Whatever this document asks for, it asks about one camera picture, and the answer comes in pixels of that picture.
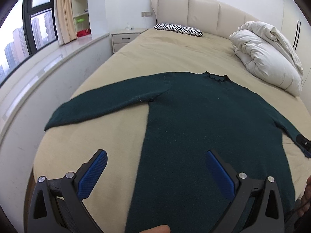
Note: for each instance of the white bedside nightstand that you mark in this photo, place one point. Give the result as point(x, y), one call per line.
point(122, 37)

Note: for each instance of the beige curtain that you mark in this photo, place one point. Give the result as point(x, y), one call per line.
point(64, 20)

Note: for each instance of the white folded duvet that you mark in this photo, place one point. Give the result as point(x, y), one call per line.
point(268, 55)

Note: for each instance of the beige bed with sheet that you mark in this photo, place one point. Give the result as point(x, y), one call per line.
point(121, 133)

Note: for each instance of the white wardrobe with handles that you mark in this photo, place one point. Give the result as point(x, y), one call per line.
point(297, 30)

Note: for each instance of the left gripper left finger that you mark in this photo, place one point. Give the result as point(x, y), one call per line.
point(57, 204)

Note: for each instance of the left hand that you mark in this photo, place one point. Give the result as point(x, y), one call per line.
point(158, 229)

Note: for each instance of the green stool on shelf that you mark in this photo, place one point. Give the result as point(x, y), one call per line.
point(81, 24)

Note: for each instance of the right hand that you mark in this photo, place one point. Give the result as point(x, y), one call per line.
point(305, 200)

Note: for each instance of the red box on shelf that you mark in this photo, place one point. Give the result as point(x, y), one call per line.
point(83, 32)

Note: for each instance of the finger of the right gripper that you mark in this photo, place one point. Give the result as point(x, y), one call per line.
point(304, 144)

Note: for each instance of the zebra print pillow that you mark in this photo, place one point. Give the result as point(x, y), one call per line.
point(179, 29)

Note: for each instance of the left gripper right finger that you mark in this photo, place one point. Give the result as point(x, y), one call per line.
point(266, 213)

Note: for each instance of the wall switch panel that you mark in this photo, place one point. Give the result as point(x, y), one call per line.
point(146, 14)

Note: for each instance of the cream padded headboard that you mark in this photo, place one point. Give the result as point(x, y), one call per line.
point(209, 16)

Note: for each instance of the dark green knit sweater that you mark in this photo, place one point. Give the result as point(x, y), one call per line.
point(190, 114)

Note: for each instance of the black framed window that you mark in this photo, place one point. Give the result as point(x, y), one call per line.
point(28, 28)

